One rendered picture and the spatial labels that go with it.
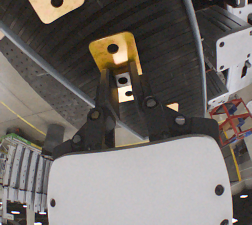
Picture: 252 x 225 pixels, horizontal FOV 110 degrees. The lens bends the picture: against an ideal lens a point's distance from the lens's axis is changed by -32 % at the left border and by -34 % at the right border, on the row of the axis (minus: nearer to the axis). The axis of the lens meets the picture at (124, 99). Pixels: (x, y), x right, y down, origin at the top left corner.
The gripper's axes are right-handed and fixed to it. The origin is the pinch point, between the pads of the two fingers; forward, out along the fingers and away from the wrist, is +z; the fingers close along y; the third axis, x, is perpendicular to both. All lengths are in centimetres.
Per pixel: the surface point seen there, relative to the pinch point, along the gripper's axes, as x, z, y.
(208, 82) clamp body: -25.8, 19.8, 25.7
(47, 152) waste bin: -171, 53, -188
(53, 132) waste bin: -178, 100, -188
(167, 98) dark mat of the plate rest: -5.9, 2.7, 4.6
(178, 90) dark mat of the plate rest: -4.9, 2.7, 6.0
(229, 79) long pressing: -25.0, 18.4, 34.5
